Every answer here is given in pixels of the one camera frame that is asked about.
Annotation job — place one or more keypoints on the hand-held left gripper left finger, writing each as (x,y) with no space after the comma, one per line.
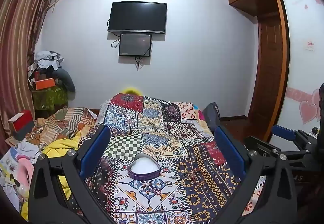
(97,146)

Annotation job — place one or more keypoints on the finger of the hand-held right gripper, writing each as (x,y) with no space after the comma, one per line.
(263,146)
(282,132)

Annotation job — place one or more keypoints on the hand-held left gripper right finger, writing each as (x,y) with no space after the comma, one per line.
(227,146)

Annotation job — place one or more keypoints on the purple heart-shaped jewelry box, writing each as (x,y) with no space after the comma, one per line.
(144,176)

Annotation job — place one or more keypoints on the dark backpack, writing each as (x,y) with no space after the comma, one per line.
(211,115)

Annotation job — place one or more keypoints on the yellow cloth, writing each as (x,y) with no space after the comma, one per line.
(60,146)

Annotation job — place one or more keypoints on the striped brown quilt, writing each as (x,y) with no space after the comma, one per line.
(65,120)

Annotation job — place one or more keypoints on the floral bedsheet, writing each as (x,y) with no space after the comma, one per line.
(254,198)

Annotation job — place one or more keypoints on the white sliding door with hearts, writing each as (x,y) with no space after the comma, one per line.
(303,74)

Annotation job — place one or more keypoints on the yellow plush toy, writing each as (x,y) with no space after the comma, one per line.
(131,90)

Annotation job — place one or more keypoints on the green patterned cloth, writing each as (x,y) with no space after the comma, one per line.
(49,98)

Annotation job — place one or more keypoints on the patchwork patterned blanket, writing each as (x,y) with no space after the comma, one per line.
(162,125)

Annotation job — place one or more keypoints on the brown wooden door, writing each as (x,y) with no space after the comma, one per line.
(269,61)

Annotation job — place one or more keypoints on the grey garment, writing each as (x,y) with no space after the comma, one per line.
(66,79)

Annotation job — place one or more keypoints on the pink cloth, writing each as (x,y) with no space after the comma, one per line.
(25,172)

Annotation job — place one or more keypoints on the red and white box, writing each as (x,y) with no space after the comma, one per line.
(23,122)

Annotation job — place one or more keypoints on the orange box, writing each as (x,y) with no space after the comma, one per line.
(45,83)

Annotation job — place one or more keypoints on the red and white sticker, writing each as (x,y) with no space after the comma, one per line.
(310,45)

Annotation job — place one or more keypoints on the white cartoon printed cloth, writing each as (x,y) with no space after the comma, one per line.
(10,175)

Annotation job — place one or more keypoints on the pile of white clothes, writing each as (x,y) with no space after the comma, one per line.
(46,58)

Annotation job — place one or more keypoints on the striped brown curtain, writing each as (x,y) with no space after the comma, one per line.
(20,36)

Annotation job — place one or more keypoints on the small black wall monitor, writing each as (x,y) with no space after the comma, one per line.
(135,44)

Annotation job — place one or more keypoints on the black wall television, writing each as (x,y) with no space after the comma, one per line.
(138,17)

